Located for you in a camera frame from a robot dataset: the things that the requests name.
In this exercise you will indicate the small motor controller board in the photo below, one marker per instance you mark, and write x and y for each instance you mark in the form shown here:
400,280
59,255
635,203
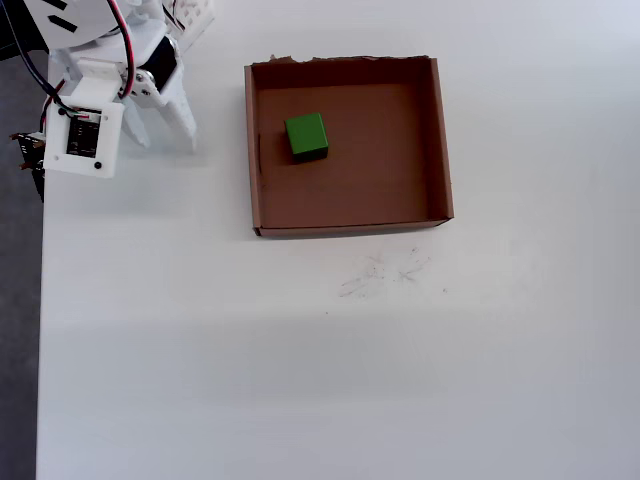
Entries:
32,150

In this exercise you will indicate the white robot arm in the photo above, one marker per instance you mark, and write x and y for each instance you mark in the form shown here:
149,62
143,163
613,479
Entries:
85,20

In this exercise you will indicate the brown cardboard box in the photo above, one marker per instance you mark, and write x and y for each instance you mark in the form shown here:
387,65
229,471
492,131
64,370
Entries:
375,175

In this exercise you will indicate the black cylindrical knob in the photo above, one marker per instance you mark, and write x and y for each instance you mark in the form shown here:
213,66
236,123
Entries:
10,45

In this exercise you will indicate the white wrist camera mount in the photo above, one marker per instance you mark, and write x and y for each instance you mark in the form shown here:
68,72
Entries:
90,85

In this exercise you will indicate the green cube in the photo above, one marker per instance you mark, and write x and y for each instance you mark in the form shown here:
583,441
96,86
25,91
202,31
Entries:
306,134

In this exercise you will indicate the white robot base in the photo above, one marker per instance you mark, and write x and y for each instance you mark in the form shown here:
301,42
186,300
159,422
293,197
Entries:
195,15

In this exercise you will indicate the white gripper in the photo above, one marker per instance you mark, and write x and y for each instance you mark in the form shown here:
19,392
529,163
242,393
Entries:
166,67

